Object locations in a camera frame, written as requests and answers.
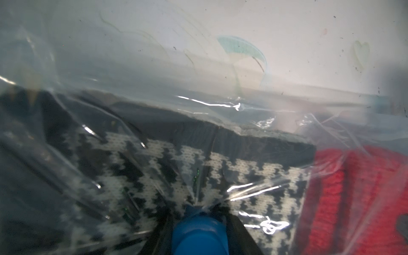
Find clear plastic vacuum bag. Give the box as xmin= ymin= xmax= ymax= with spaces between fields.
xmin=0 ymin=0 xmax=408 ymax=255

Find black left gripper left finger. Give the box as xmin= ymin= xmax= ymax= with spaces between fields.
xmin=138 ymin=211 xmax=174 ymax=255

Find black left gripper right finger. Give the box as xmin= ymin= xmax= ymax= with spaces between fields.
xmin=225 ymin=213 xmax=263 ymax=255

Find houndstooth black white scarf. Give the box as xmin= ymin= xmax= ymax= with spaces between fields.
xmin=1 ymin=90 xmax=316 ymax=255

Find red knitted scarf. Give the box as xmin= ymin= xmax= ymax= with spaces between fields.
xmin=294 ymin=146 xmax=408 ymax=255

